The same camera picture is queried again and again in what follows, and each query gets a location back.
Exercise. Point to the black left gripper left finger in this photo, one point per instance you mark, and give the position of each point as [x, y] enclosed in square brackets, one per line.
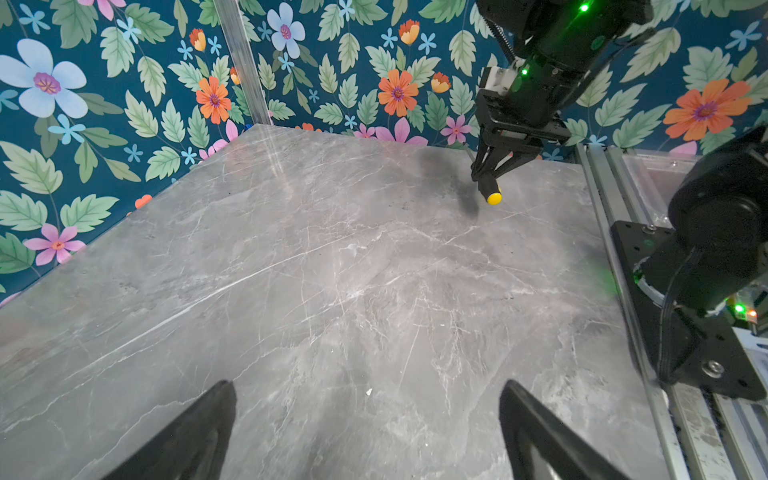
[193, 446]

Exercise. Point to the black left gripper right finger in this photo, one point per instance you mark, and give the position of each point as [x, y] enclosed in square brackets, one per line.
[540, 446]

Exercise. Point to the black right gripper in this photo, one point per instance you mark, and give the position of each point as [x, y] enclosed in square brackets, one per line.
[518, 110]

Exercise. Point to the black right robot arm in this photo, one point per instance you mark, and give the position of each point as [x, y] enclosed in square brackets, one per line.
[555, 50]

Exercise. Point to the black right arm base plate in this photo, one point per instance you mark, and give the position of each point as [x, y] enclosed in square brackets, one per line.
[705, 350]

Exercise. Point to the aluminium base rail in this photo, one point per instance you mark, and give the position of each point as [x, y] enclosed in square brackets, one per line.
[703, 435]

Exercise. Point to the aluminium left corner post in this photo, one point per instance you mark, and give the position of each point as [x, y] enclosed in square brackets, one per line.
[239, 45]

